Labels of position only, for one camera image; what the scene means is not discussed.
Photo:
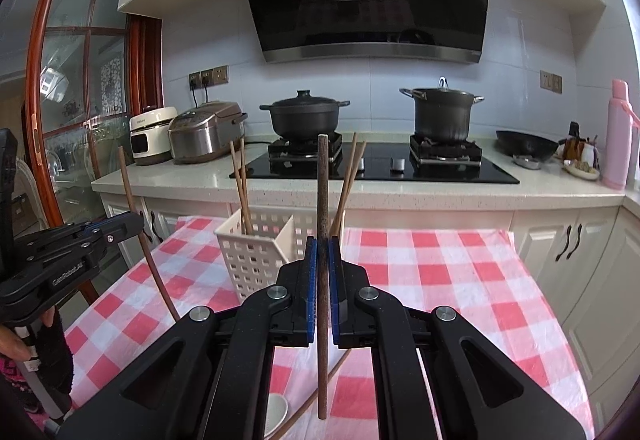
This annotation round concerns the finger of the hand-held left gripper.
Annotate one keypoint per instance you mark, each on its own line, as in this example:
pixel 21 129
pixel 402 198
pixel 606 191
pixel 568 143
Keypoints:
pixel 122 227
pixel 97 226

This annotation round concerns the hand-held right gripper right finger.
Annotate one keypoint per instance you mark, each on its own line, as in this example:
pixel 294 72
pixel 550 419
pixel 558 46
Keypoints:
pixel 334 290

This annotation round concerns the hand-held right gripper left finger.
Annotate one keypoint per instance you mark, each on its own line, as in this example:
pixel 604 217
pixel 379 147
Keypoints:
pixel 312 290

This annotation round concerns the dark brown wooden chopstick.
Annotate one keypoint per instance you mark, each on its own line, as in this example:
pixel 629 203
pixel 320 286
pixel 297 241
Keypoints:
pixel 128 180
pixel 323 190
pixel 304 407

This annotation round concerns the white perforated plastic basket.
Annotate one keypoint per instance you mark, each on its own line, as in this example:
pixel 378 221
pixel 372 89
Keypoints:
pixel 250 265

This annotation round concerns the light brown wooden chopstick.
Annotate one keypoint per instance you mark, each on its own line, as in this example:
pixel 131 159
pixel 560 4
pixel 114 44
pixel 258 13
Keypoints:
pixel 238 180
pixel 356 170
pixel 245 170
pixel 347 170

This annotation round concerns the white wide soup spoon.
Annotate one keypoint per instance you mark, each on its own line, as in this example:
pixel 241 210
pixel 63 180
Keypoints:
pixel 276 417

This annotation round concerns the person's left hand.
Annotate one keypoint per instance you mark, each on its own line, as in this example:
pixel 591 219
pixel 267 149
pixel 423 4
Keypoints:
pixel 15 347

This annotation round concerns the white countertop cooker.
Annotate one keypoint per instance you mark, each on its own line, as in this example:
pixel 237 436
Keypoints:
pixel 152 135

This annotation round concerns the person's pink patterned pants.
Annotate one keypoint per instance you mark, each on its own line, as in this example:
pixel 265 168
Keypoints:
pixel 12 385

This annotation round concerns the red wooden glass door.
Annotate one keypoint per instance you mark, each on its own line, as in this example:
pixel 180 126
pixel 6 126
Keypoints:
pixel 34 130

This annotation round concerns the pink white checkered tablecloth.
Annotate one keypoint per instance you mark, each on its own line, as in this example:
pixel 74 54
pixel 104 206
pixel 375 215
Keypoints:
pixel 450 270

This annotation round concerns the silver rice cooker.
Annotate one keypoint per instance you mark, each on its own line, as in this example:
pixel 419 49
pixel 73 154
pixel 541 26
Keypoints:
pixel 205 135

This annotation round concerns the speckled kitchen countertop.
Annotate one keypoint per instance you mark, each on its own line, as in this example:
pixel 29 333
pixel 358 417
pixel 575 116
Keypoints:
pixel 425 192

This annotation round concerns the black glass gas cooktop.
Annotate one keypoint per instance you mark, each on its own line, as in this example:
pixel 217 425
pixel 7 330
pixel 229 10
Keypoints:
pixel 450 170

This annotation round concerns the black casserole pot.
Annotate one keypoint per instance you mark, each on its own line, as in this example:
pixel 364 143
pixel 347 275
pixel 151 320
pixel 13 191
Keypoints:
pixel 302 117

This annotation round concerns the black stock pot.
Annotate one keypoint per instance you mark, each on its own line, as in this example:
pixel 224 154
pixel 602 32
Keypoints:
pixel 442 115

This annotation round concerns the small metal bowl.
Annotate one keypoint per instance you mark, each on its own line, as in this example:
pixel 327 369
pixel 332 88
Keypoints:
pixel 526 162

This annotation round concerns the black wok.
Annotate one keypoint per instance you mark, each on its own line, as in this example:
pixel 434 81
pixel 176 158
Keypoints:
pixel 527 144

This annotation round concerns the white seasoning bottle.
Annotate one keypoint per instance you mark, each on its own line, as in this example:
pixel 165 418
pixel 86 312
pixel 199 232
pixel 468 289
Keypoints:
pixel 590 152

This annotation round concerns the pink thermos flask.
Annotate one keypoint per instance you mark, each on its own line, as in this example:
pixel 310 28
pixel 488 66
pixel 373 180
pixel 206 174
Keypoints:
pixel 617 135

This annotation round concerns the wall power outlet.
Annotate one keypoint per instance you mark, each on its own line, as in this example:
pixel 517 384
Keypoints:
pixel 212 76

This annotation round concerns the wall switch plate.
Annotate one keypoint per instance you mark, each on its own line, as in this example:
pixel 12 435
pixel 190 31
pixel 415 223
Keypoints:
pixel 550 81

